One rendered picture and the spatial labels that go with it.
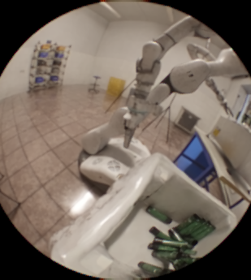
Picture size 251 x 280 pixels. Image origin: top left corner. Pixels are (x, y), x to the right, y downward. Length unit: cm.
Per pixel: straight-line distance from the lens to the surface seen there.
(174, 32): 42
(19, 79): 473
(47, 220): 95
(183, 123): 377
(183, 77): 51
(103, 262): 22
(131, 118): 36
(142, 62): 37
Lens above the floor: 88
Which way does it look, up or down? 34 degrees down
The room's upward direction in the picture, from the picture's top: 22 degrees clockwise
